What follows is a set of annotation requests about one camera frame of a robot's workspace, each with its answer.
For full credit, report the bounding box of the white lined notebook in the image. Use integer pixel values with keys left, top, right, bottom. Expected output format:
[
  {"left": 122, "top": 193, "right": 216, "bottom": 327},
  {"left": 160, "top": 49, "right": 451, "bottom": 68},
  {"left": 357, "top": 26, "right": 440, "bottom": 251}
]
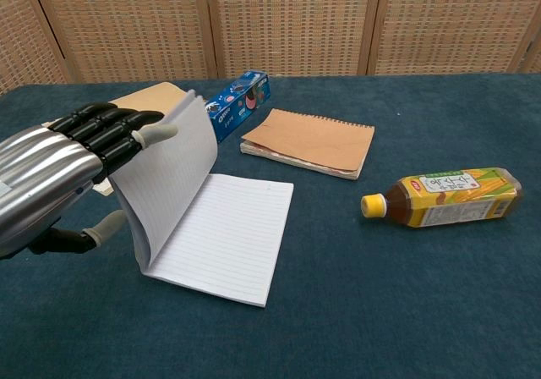
[{"left": 107, "top": 89, "right": 295, "bottom": 309}]

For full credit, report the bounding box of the woven rattan folding screen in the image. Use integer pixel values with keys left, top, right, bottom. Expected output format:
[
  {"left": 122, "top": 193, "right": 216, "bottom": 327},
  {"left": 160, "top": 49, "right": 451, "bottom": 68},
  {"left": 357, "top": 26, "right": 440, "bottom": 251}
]
[{"left": 0, "top": 0, "right": 541, "bottom": 96}]

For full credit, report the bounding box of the large tan paper pad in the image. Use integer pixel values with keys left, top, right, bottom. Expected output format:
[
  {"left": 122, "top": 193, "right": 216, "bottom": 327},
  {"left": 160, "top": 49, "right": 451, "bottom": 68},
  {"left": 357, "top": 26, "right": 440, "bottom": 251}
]
[{"left": 46, "top": 81, "right": 190, "bottom": 196}]

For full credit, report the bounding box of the yellow corn tea bottle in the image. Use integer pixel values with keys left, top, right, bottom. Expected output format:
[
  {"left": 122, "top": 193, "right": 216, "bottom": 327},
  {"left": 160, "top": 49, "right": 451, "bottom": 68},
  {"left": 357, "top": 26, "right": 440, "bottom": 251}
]
[{"left": 360, "top": 167, "right": 523, "bottom": 229}]

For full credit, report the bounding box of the blue Oreo cookie box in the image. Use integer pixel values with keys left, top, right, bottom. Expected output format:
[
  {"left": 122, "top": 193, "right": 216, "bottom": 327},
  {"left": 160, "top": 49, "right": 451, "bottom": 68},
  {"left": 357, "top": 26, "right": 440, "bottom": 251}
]
[{"left": 204, "top": 70, "right": 271, "bottom": 144}]

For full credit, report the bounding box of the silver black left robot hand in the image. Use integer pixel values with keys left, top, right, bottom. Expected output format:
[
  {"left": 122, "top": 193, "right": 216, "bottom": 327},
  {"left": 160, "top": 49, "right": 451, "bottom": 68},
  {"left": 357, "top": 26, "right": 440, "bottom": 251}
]
[{"left": 0, "top": 102, "right": 179, "bottom": 260}]

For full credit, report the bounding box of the brown spiral notebook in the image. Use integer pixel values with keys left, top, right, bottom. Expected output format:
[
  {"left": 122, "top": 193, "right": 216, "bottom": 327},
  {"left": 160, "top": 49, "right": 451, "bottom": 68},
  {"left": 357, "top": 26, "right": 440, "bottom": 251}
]
[{"left": 240, "top": 107, "right": 376, "bottom": 181}]

